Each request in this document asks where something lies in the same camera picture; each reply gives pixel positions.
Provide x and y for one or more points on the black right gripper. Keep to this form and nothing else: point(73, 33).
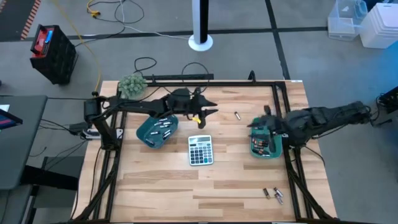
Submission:
point(275, 124)

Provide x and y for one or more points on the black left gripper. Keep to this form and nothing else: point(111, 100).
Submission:
point(183, 102)

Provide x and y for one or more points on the dark teal plastic bin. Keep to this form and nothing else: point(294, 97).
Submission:
point(144, 133)

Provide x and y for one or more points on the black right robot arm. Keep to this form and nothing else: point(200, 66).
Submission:
point(326, 116)

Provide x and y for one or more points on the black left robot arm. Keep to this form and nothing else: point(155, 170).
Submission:
point(136, 107)

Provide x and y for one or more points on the yellow tag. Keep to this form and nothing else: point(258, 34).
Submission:
point(196, 119)

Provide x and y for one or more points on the light turquoise plastic bin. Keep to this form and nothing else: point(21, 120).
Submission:
point(278, 146)

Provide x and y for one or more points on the silver desk calculator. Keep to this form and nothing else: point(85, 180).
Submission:
point(200, 152)

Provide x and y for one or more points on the white label sticker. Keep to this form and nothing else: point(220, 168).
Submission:
point(297, 81)

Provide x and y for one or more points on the green artificial succulent plant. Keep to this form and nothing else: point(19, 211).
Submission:
point(133, 87)

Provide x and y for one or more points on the white and black pole stand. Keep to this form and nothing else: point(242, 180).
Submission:
point(200, 18)

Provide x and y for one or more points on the black power adapter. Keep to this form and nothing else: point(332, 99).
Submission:
point(79, 127)

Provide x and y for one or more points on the clear plastic storage box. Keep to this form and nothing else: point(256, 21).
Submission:
point(342, 28)

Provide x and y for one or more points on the black electronics box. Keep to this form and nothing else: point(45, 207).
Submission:
point(390, 101)

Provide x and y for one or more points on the white plastic storage box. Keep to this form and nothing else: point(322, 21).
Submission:
point(379, 28)

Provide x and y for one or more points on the red and black toolbox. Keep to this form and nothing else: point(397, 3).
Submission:
point(56, 56)

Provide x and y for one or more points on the black desk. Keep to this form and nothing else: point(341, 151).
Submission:
point(21, 149)

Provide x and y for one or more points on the tablet with red screen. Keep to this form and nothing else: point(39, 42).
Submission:
point(7, 120)

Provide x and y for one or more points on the black mat with orange stripes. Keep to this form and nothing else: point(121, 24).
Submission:
point(15, 15)

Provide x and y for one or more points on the black aluminium table frame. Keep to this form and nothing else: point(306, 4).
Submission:
point(224, 84)

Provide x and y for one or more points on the black flat rail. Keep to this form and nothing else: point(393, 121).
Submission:
point(168, 76)

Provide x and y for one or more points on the black camera bracket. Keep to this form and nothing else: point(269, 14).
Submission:
point(252, 77)

